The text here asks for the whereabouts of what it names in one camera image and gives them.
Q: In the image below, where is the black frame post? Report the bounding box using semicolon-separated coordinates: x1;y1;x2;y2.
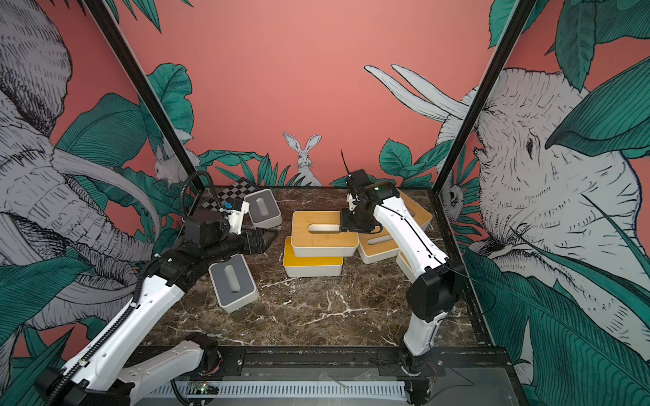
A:
433;0;536;196
84;0;204;191

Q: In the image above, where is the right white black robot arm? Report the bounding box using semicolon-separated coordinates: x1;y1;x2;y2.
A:
340;170;460;357

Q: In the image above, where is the green circuit board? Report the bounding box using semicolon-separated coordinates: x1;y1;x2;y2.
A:
187;382;219;397

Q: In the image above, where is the large bamboo lid tissue box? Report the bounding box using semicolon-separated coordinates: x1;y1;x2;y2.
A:
290;211;359;257

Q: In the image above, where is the left black frame post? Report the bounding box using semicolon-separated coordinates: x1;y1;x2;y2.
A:
84;0;204;191

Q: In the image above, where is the white slotted cable duct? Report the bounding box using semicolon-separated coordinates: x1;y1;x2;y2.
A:
176;381;406;400

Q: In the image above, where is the black white chessboard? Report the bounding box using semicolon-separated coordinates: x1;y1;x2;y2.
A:
200;178;259;211

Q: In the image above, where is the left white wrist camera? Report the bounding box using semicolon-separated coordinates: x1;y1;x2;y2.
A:
223;199;250;234

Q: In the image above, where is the right edge bamboo tissue box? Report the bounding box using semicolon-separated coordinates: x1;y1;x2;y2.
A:
395;251;416;283

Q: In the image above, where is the grey lid tissue box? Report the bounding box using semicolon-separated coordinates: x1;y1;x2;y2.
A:
208;254;259;313
244;189;283;229

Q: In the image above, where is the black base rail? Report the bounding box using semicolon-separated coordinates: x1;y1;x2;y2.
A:
186;346;511;379

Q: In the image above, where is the small bamboo lid tissue box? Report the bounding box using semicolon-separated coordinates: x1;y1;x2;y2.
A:
357;230;399;264

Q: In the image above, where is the yellow lid tissue box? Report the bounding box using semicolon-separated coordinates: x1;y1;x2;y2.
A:
283;237;344;277

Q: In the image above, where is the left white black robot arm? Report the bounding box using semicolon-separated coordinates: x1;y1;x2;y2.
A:
35;199;267;405

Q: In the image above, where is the right black frame post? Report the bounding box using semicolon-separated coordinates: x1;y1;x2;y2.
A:
433;0;536;196

